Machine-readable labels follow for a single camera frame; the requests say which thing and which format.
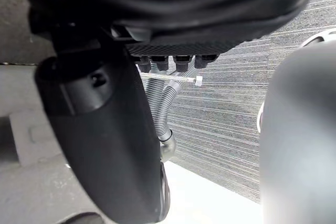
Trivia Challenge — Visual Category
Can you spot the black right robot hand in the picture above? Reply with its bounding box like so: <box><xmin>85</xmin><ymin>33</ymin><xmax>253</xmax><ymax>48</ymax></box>
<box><xmin>18</xmin><ymin>0</ymin><xmax>320</xmax><ymax>224</ymax></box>

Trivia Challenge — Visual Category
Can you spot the white cabinet panel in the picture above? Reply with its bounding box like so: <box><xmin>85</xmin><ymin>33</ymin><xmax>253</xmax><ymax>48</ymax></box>
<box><xmin>157</xmin><ymin>161</ymin><xmax>263</xmax><ymax>224</ymax></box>

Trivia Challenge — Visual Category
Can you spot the silver robot leg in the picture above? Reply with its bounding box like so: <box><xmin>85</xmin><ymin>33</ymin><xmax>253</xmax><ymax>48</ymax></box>
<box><xmin>256</xmin><ymin>28</ymin><xmax>336</xmax><ymax>224</ymax></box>

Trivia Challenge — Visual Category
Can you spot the grey corrugated drain hose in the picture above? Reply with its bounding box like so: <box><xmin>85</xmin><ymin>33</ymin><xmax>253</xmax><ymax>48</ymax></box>
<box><xmin>154</xmin><ymin>64</ymin><xmax>197</xmax><ymax>162</ymax></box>
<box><xmin>143</xmin><ymin>62</ymin><xmax>161</xmax><ymax>112</ymax></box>

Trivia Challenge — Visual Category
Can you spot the braided steel water hose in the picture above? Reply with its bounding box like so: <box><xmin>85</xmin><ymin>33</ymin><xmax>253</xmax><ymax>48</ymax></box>
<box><xmin>139</xmin><ymin>72</ymin><xmax>205</xmax><ymax>87</ymax></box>

